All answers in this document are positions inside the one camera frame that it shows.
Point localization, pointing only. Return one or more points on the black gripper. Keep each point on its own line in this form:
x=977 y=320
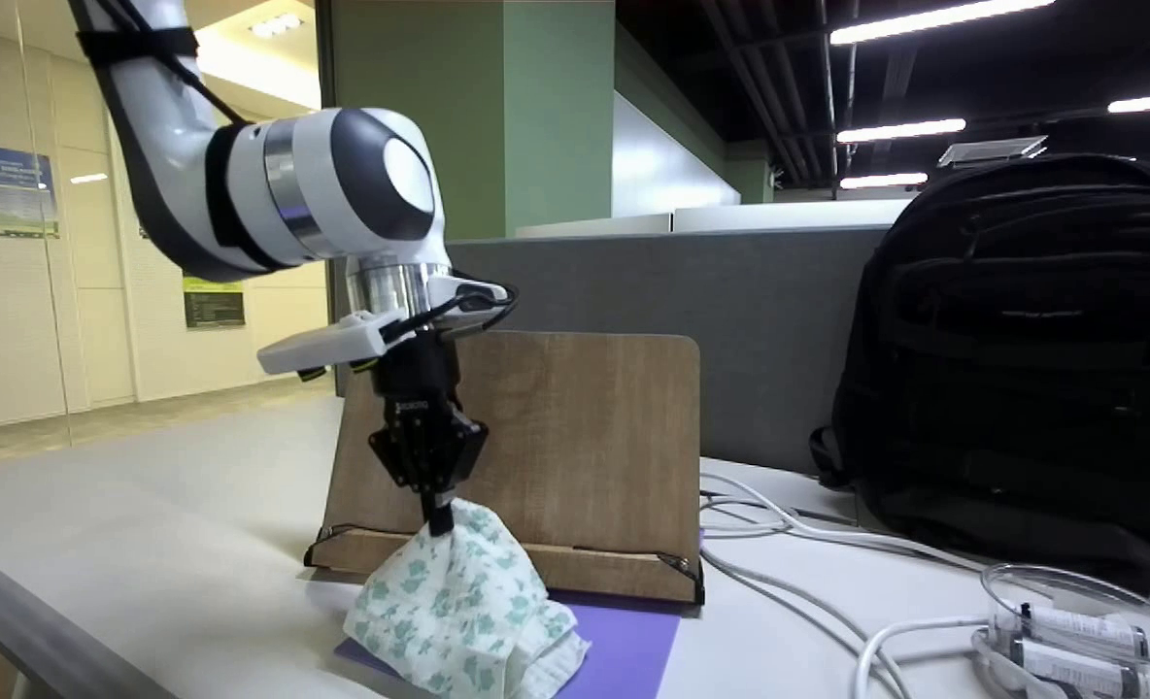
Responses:
x=419 y=375

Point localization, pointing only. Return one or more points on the white green floral cloth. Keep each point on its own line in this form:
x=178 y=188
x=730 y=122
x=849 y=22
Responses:
x=462 y=606

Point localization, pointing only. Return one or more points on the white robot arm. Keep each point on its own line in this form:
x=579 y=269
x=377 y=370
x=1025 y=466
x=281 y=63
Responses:
x=318 y=181

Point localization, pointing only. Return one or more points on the purple desk mat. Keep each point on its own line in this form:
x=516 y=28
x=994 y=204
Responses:
x=634 y=655

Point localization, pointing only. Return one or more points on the brown wooden book stand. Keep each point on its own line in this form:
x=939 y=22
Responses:
x=577 y=441

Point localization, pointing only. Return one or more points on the green pillar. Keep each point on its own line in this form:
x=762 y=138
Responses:
x=473 y=116

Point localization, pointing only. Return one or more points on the black backpack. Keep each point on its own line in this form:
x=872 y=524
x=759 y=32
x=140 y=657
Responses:
x=1029 y=364

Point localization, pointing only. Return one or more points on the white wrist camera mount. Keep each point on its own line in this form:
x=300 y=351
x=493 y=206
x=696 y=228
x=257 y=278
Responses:
x=326 y=343

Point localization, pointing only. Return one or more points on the dark wall plaque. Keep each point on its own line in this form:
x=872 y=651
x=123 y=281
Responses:
x=214 y=309

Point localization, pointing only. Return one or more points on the grey partition wall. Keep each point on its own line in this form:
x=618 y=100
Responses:
x=755 y=335

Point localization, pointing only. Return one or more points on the blue wall poster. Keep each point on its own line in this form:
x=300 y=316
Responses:
x=11 y=190

